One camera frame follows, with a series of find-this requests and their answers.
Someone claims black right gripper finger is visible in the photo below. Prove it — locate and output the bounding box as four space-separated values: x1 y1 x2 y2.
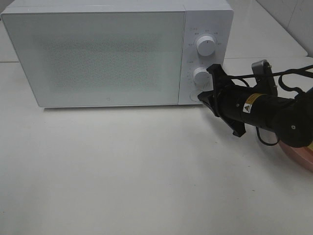
206 64 235 93
198 91 246 137

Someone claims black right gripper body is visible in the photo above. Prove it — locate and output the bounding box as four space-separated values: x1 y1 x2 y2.
213 85 257 126

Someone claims round door release button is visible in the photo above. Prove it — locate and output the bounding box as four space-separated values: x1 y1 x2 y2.
190 90 203 102

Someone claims pink round plate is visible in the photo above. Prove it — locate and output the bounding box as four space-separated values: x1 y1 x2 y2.
279 141 313 172

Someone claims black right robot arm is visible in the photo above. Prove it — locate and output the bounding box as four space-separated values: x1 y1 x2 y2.
198 60 313 148

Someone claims lower white timer knob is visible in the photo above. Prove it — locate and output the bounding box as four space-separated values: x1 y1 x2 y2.
192 67 212 86

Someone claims upper white power knob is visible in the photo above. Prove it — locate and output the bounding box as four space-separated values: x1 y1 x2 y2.
196 34 216 56

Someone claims white microwave oven body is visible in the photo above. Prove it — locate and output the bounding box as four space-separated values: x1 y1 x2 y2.
0 0 234 107

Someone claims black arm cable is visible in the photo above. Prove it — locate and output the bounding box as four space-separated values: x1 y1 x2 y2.
220 64 313 146

